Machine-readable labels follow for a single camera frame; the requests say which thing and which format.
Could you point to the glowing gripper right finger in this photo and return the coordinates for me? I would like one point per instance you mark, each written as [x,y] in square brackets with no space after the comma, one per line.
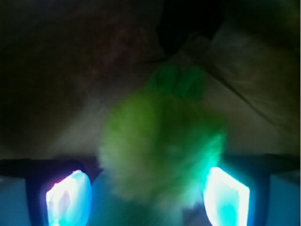
[237,191]

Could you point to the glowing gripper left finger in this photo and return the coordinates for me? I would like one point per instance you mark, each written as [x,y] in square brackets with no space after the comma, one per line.
[58,193]

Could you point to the green plush animal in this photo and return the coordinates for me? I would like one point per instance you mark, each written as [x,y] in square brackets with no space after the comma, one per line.
[156,150]

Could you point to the brown paper bag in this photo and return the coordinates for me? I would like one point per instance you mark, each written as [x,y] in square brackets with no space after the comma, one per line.
[64,63]

